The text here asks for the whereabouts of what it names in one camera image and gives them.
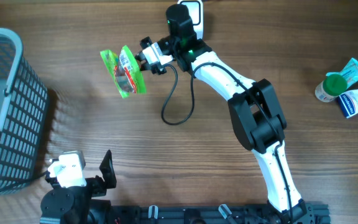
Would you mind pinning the green lid jar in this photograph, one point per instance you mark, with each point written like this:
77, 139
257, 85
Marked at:
330, 88

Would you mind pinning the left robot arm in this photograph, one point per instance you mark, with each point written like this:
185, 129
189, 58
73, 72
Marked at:
74, 198

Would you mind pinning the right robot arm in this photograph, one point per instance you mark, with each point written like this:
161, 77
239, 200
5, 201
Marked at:
257, 118

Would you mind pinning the white blue plaster box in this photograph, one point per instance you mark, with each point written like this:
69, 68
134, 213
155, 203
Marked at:
348, 102

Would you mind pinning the Haribo gummy candy bag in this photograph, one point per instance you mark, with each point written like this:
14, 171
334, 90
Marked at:
125, 71

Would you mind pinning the white barcode scanner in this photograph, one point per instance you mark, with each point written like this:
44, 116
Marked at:
195, 8

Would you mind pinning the teal tissue pack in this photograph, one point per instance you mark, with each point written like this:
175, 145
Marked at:
349, 72

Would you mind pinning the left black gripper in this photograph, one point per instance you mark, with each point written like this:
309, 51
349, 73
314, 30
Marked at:
100, 188

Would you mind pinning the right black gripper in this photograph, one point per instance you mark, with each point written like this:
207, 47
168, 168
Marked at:
143, 64

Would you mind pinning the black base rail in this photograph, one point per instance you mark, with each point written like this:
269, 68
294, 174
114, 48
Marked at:
248, 214

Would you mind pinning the grey plastic mesh basket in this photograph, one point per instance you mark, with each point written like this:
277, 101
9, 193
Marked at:
23, 107

